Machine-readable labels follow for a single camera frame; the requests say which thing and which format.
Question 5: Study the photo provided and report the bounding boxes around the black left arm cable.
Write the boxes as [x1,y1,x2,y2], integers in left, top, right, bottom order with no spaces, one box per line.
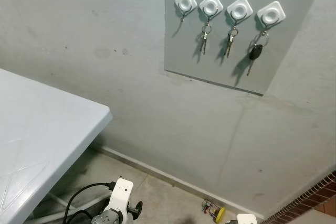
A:
[62,182,117,224]

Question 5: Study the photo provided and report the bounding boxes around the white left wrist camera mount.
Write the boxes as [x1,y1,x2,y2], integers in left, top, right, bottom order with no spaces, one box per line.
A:
[107,178,134,214]

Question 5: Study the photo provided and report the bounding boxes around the white square wall hook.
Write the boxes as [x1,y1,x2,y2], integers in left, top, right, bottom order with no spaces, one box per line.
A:
[226,0,254,26]
[257,1,287,31]
[199,0,224,24]
[175,0,198,23]

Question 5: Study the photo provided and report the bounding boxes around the small silver keys on ring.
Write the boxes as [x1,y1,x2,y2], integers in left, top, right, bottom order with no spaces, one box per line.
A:
[201,23,213,56]
[226,26,239,59]

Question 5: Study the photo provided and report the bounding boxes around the white plastic table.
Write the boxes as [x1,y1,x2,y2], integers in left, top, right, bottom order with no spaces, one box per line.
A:
[0,68,113,224]

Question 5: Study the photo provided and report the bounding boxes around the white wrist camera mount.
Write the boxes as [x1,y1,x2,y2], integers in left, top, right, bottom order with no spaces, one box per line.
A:
[237,214,258,224]
[107,178,134,214]

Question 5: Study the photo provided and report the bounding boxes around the small colourful floor object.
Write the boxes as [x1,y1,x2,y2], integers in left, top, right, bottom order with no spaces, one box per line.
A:
[202,199,226,223]

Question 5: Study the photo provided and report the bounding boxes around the black car key on ring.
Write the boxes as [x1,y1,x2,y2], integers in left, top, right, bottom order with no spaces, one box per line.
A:
[247,31,269,77]

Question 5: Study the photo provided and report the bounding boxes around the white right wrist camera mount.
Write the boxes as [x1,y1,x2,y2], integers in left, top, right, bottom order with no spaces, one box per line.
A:
[237,214,258,224]

